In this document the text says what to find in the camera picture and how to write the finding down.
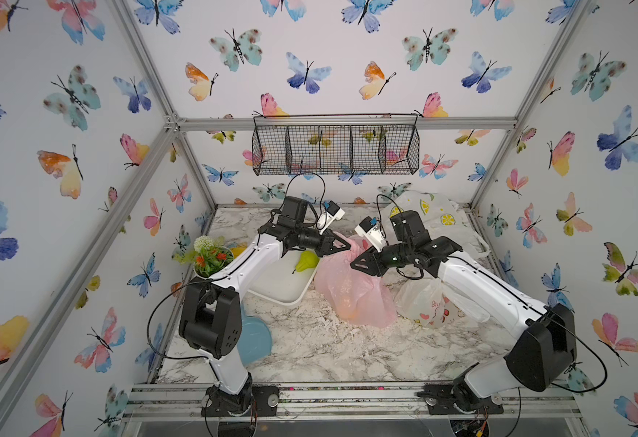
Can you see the dark green pear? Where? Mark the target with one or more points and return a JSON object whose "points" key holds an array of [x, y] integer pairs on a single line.
{"points": [[307, 260]]}

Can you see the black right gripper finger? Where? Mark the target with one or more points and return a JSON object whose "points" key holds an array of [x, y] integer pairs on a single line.
{"points": [[368, 268], [370, 255]]}

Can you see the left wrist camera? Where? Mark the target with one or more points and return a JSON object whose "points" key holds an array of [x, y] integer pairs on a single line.
{"points": [[331, 212]]}

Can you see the white cartoon print plastic bag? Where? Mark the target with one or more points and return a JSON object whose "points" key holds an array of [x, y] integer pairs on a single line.
{"points": [[432, 304]]}

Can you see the blue paddle shaped board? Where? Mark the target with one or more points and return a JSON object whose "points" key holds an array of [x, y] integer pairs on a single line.
{"points": [[256, 341]]}

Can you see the white rectangular fruit tray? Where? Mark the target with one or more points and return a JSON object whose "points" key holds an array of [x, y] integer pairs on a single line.
{"points": [[279, 285]]}

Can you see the pink apple print plastic bag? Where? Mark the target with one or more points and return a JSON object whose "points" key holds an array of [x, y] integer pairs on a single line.
{"points": [[356, 297]]}

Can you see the small yellow object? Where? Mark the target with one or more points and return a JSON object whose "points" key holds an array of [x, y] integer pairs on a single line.
{"points": [[237, 251]]}

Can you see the black wire mesh basket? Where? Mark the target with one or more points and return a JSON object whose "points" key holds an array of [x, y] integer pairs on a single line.
{"points": [[341, 145]]}

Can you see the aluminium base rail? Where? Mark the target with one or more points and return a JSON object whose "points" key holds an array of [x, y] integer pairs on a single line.
{"points": [[304, 401]]}

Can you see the potted plant white pot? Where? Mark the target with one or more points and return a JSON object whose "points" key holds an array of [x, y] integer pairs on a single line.
{"points": [[206, 255]]}

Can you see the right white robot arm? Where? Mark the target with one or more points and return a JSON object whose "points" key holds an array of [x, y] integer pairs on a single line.
{"points": [[545, 338]]}

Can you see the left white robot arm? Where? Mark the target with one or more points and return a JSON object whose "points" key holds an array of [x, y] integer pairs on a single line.
{"points": [[211, 317]]}

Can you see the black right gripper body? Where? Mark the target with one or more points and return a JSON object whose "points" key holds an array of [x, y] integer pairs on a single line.
{"points": [[393, 257]]}

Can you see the white lemon print plastic bag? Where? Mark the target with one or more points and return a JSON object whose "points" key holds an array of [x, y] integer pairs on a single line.
{"points": [[441, 217]]}

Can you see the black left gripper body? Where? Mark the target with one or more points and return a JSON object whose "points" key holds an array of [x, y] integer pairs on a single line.
{"points": [[307, 238]]}

